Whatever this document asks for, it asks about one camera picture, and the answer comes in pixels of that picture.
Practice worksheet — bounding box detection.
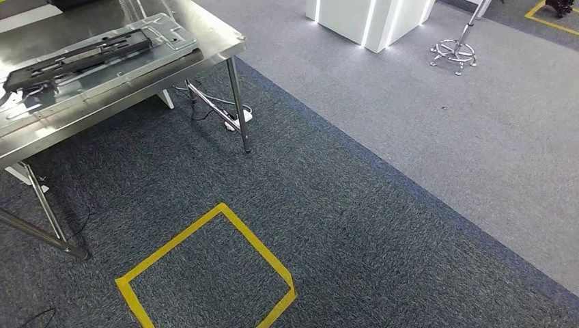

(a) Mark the black plastic panel part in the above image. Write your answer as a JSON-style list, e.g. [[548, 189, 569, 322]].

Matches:
[[2, 28, 154, 94]]

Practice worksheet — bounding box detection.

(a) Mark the steel workbench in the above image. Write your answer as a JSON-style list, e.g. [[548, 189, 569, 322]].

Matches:
[[0, 0, 253, 262]]

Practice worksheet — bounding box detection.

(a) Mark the white power strip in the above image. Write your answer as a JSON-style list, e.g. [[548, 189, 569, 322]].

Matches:
[[224, 108, 253, 133]]

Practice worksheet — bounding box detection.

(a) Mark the yellow floor tape square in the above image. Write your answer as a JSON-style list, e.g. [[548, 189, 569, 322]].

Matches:
[[114, 202, 298, 328]]

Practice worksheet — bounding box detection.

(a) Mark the stamped metal sheet panel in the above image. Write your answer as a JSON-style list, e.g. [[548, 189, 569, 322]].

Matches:
[[0, 12, 200, 137]]

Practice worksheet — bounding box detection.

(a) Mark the chrome stool base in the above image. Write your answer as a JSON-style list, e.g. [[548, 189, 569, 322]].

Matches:
[[428, 0, 494, 77]]

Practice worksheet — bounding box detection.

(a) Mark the black wheeled base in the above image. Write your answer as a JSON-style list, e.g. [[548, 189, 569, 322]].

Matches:
[[544, 0, 576, 19]]

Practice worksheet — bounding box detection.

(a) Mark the black power cable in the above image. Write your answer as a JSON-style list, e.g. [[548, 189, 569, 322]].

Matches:
[[188, 88, 216, 122]]

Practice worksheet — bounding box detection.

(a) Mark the white power cable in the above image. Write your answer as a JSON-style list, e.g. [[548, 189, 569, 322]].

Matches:
[[173, 83, 250, 114]]

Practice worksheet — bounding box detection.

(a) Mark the white lit display pedestal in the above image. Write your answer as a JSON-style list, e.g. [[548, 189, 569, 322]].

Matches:
[[305, 0, 437, 54]]

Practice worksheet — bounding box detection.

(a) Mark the black floor cable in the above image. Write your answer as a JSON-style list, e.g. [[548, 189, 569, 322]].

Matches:
[[18, 213, 91, 328]]

